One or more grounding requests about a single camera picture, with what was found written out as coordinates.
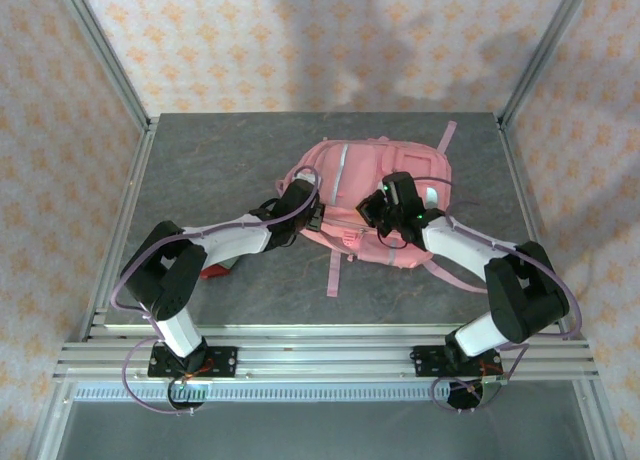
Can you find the grey-green item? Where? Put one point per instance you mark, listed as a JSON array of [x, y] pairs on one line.
[[229, 265]]

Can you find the pink backpack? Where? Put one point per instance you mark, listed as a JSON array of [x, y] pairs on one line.
[[360, 165]]

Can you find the red item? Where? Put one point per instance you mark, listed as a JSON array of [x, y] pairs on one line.
[[212, 272]]

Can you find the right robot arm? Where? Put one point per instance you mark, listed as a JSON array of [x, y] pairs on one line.
[[460, 245]]

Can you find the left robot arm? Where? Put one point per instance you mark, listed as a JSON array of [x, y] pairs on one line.
[[230, 237]]

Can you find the small circuit board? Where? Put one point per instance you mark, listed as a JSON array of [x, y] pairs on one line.
[[492, 386], [187, 390]]

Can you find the orange patterned backdrop cloth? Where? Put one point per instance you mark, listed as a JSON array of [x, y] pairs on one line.
[[320, 40]]

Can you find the aluminium side rail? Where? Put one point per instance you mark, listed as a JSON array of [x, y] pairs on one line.
[[525, 215], [136, 180]]

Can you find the aluminium cross rail beam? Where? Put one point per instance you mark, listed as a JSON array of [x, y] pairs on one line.
[[320, 360]]

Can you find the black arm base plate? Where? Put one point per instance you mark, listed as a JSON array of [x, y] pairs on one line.
[[425, 362], [225, 362]]

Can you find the aluminium upright post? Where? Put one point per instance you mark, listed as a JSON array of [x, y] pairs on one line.
[[547, 50], [100, 50]]

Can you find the aluminium lower frame leg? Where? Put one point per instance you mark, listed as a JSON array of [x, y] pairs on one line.
[[597, 420], [50, 420]]

